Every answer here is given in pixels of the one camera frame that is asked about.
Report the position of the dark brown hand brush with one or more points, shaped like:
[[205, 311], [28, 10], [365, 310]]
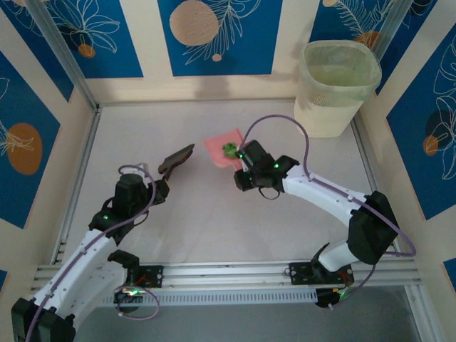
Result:
[[176, 158]]

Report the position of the green paper scrap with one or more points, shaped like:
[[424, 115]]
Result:
[[229, 149]]

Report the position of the pink plastic dustpan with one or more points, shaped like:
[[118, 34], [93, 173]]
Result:
[[221, 146]]

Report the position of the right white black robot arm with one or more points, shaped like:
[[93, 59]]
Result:
[[320, 194]]

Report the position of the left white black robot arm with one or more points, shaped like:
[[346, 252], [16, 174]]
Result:
[[82, 260]]

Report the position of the translucent trash bin with liner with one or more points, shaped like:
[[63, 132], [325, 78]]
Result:
[[320, 114]]

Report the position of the aluminium frame bar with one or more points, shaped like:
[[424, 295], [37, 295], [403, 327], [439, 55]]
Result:
[[372, 160], [399, 18], [64, 53], [418, 313], [75, 185]]

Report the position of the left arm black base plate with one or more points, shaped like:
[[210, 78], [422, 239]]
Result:
[[153, 276]]

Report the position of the long aluminium mounting rail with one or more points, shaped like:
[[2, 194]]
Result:
[[231, 272]]

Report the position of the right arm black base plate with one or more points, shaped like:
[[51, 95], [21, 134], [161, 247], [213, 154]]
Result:
[[301, 273]]

